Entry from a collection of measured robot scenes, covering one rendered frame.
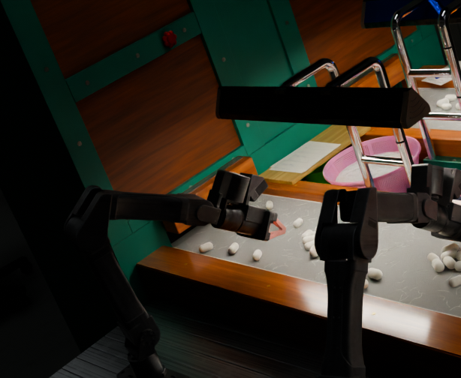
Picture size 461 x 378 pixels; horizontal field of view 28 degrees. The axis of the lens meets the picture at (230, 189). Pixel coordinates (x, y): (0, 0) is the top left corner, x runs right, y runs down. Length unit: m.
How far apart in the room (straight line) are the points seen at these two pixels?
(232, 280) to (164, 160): 0.46
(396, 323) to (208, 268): 0.61
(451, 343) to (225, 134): 1.10
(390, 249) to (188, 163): 0.67
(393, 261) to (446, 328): 0.35
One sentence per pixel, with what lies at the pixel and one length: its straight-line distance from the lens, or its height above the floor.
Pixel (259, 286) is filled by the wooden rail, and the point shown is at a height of 0.76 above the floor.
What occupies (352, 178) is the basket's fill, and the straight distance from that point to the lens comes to 2.53.
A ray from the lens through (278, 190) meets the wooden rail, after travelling 2.54.
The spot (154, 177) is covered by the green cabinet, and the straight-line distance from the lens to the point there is 2.46.
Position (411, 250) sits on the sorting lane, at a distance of 2.09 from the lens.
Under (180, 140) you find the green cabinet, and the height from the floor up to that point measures 0.98.
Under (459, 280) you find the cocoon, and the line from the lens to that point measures 1.91.
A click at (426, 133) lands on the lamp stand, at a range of 2.51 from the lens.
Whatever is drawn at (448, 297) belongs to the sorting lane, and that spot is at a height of 0.74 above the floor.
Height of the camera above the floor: 1.73
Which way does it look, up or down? 21 degrees down
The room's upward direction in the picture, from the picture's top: 21 degrees counter-clockwise
